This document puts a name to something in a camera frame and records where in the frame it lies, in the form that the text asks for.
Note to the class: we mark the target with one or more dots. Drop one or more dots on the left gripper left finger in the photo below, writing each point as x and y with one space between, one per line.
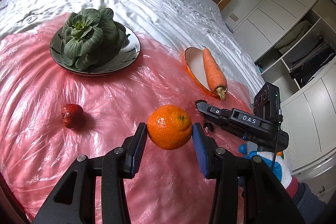
134 147

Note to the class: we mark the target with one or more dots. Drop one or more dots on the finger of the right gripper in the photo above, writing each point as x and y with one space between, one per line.
212 113

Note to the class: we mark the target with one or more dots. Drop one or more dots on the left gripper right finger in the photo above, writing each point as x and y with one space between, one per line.
204 147

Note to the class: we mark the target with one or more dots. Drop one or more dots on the dark plum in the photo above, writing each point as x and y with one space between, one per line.
209 126

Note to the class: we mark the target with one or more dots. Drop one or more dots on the orange mandarin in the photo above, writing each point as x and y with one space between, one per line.
169 127

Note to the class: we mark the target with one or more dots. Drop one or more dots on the dark red wrinkled fruit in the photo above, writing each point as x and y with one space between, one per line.
73 116

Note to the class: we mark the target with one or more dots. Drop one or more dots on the blue gloved right hand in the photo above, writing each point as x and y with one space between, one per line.
279 167

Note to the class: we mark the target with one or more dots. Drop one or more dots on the carrot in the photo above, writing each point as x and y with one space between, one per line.
215 78

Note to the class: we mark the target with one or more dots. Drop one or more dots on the orange rimmed white plate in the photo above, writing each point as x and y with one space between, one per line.
193 58

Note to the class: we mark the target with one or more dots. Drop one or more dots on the hanging dark clothes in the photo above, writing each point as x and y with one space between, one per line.
310 53

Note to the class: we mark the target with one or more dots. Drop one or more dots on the pink plastic sheet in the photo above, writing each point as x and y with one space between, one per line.
36 148

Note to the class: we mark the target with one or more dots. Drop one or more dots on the patterned white plate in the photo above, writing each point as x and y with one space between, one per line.
107 63

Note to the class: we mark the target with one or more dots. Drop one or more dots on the white wardrobe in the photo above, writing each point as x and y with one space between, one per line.
292 43

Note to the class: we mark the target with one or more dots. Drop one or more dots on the white bed sheet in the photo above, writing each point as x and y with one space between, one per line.
178 24

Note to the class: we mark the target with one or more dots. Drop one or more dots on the green bok choy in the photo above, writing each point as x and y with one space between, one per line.
86 33

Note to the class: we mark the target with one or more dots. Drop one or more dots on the beige wall socket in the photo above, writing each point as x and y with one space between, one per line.
234 17

